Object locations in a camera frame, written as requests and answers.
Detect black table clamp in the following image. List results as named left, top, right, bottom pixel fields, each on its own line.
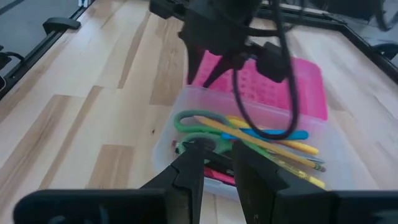
left=42, top=16, right=82, bottom=35

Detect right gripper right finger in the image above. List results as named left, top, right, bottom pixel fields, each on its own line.
left=231, top=141, right=398, bottom=224

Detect green scissors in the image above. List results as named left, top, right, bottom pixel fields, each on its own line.
left=173, top=109, right=249, bottom=156

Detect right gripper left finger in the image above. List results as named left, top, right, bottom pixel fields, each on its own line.
left=13, top=139, right=206, bottom=224

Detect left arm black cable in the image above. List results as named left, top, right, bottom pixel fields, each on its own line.
left=232, top=0, right=300, bottom=141

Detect yellow wooden pencil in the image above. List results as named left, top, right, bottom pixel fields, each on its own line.
left=193, top=115, right=327, bottom=173

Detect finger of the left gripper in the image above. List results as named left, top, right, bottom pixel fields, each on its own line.
left=186, top=43, right=206, bottom=85
left=203, top=53, right=247, bottom=90

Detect pink highlighter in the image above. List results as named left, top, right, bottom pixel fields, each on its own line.
left=203, top=167, right=238, bottom=187

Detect clear pink-lidded supply box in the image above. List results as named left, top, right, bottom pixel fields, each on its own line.
left=152, top=49, right=379, bottom=202

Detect blue pen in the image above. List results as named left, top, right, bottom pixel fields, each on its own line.
left=220, top=128, right=310, bottom=141

